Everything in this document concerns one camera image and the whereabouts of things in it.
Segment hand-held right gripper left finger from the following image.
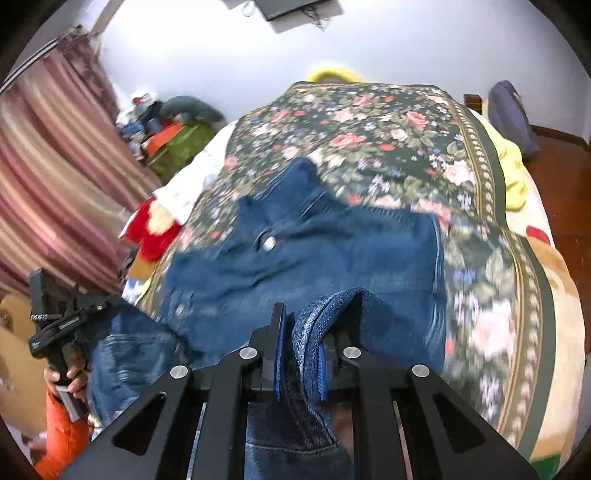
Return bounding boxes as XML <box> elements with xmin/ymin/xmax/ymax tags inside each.
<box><xmin>60</xmin><ymin>302</ymin><xmax>289</xmax><ymax>480</ymax></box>

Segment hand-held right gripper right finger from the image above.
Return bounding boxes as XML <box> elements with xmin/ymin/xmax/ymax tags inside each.
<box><xmin>318</xmin><ymin>330</ymin><xmax>541</xmax><ymax>480</ymax></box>

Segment blue denim jacket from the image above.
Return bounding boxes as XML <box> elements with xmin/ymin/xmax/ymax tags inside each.
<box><xmin>88</xmin><ymin>157</ymin><xmax>448</xmax><ymax>480</ymax></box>

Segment person's left hand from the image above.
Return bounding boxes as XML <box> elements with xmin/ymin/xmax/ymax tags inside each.
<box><xmin>44</xmin><ymin>362</ymin><xmax>89</xmax><ymax>401</ymax></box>

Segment tan cardboard box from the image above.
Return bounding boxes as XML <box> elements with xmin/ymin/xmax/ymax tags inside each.
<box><xmin>0</xmin><ymin>295</ymin><xmax>51</xmax><ymax>437</ymax></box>

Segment brown wooden box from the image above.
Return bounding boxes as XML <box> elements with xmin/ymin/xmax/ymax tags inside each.
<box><xmin>121</xmin><ymin>251</ymin><xmax>155</xmax><ymax>282</ymax></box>

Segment red plush toy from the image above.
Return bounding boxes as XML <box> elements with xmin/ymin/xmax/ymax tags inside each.
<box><xmin>121</xmin><ymin>196</ymin><xmax>185</xmax><ymax>264</ymax></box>

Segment striped brown curtain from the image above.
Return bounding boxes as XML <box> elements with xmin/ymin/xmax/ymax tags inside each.
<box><xmin>0</xmin><ymin>34</ymin><xmax>160</xmax><ymax>296</ymax></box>

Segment white cloth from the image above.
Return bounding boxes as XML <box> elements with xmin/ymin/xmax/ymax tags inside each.
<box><xmin>154</xmin><ymin>122</ymin><xmax>238</xmax><ymax>222</ymax></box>

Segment orange box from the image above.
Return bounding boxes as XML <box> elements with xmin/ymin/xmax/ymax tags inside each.
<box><xmin>141</xmin><ymin>122</ymin><xmax>183</xmax><ymax>155</ymax></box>

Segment pile of clutter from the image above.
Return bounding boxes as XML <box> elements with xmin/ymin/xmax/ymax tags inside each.
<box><xmin>115</xmin><ymin>91</ymin><xmax>164</xmax><ymax>148</ymax></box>

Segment dark floral blanket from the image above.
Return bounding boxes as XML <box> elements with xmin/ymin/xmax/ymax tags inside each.
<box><xmin>136</xmin><ymin>82</ymin><xmax>573</xmax><ymax>462</ymax></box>

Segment cream printed bedsheet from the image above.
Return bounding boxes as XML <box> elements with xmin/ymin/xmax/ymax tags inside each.
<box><xmin>501</xmin><ymin>111</ymin><xmax>587</xmax><ymax>467</ymax></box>

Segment yellow cloth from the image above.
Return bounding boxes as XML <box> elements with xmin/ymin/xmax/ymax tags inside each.
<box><xmin>489</xmin><ymin>134</ymin><xmax>528</xmax><ymax>209</ymax></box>

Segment yellow round object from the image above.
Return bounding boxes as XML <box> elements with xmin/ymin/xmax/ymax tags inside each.
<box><xmin>307</xmin><ymin>65</ymin><xmax>361</xmax><ymax>85</ymax></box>

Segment dark grey backpack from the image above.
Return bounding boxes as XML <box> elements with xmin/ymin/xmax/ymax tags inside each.
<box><xmin>488</xmin><ymin>80</ymin><xmax>539</xmax><ymax>160</ymax></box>

